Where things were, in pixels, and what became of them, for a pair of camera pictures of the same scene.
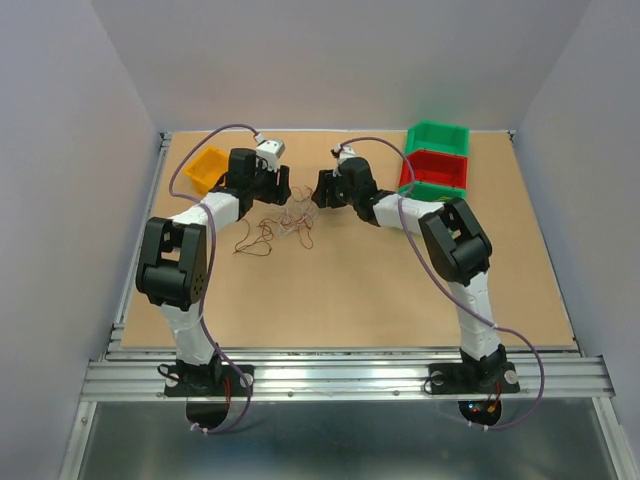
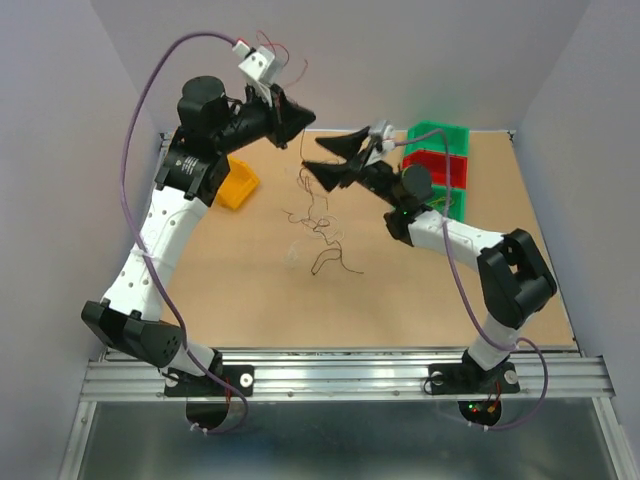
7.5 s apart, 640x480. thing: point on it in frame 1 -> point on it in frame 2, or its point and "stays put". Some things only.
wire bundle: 299,215 -> 308,191
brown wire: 267,233 -> 336,258
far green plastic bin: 438,137 stays put
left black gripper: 277,195 -> 286,117
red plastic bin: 436,169 stays put
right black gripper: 323,189 -> 341,175
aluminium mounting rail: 563,372 stays put
